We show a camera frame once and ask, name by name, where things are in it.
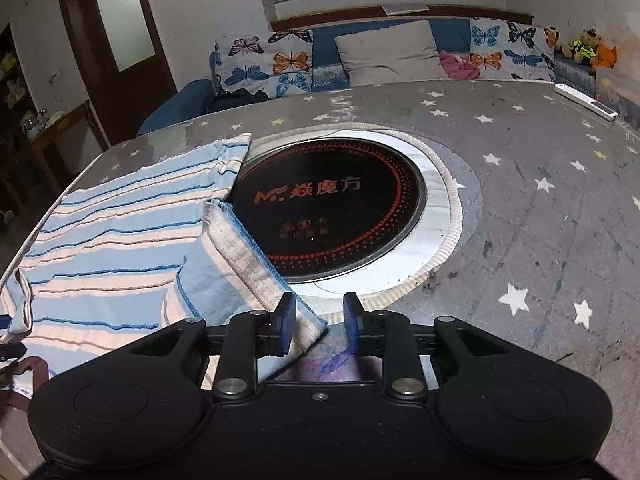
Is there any blue striped shirt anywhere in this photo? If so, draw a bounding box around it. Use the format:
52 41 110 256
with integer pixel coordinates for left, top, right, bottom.
0 131 330 411

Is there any black round induction cooker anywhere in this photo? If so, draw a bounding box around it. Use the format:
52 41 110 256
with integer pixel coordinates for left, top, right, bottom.
228 136 427 283

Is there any grey star tablecloth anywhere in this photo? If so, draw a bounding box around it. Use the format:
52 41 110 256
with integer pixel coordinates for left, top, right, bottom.
0 78 640 480

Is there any black backpack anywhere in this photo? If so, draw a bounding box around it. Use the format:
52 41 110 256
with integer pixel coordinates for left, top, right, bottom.
205 89 269 114

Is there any butterfly pillow left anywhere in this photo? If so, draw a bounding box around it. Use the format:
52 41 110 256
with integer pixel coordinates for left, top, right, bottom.
209 29 314 99

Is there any butterfly pillow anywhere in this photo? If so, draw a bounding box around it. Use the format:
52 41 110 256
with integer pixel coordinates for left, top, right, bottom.
209 29 314 99
469 18 558 82

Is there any pink cloth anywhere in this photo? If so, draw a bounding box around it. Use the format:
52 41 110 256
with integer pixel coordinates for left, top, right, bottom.
438 51 480 80

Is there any wooden desk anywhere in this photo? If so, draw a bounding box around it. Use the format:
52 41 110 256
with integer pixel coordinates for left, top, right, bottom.
20 100 111 195

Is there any beige pillow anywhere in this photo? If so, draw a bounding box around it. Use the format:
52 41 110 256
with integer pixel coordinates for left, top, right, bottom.
334 20 448 87

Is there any brown wooden door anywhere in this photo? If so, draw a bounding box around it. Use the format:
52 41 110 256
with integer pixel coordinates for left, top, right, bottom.
58 0 177 145

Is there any blue sofa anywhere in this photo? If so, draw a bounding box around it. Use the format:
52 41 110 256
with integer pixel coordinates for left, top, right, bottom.
135 15 557 137

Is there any white remote control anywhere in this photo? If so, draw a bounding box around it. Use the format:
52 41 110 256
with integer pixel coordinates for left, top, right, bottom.
554 84 618 122

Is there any butterfly pillow right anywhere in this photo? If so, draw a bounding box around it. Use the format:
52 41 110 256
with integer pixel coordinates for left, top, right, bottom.
469 18 558 82

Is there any book on window sill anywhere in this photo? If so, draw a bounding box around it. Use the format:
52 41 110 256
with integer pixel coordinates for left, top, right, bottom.
381 2 430 16

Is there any dark wooden shelf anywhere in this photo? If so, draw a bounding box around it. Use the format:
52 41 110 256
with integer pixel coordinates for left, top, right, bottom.
0 25 38 214

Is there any teddy bear yellow vest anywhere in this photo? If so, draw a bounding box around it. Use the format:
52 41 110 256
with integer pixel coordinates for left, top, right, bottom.
561 27 602 66

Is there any orange plush toy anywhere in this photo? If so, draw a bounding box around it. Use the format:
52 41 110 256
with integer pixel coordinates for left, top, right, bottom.
590 44 618 74

